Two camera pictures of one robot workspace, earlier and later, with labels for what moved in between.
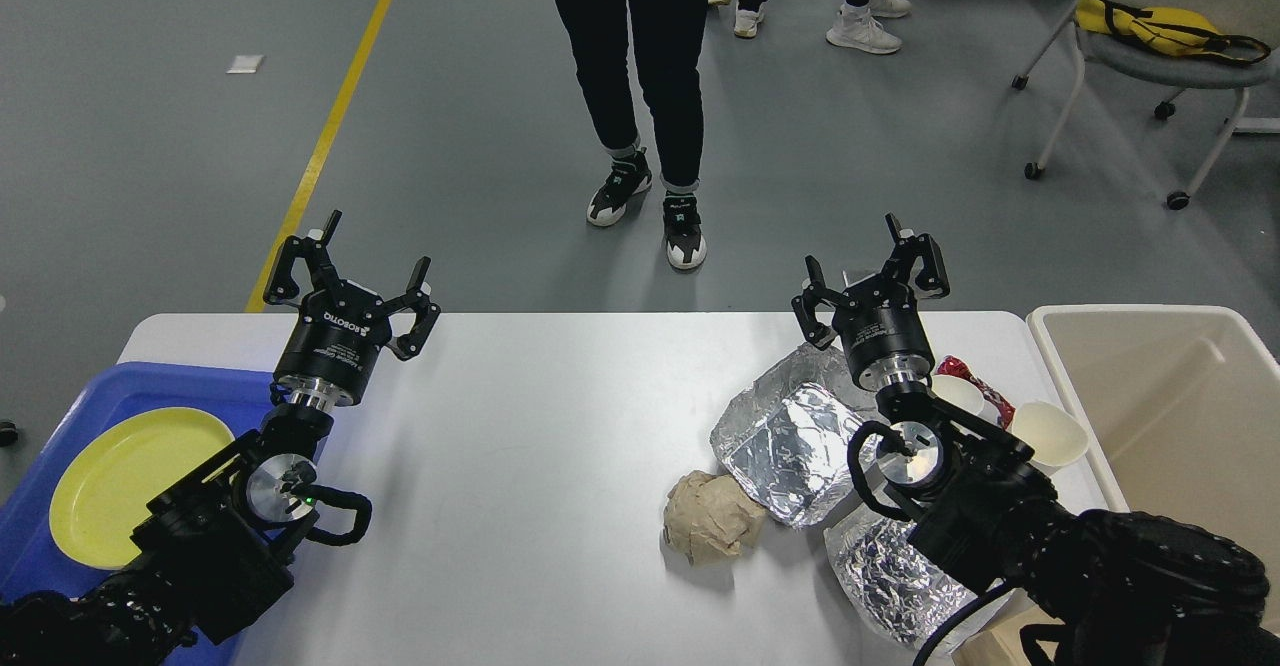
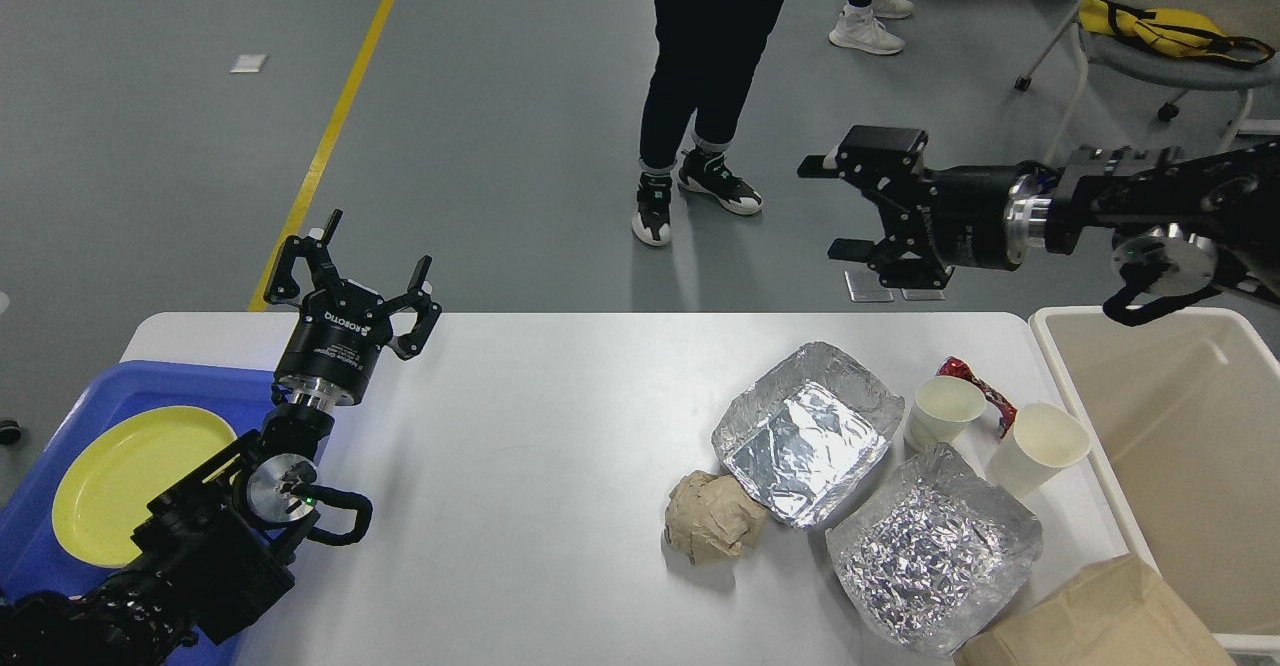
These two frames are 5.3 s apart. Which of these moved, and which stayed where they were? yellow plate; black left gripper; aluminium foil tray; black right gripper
Moved: black right gripper
Stayed: black left gripper; aluminium foil tray; yellow plate
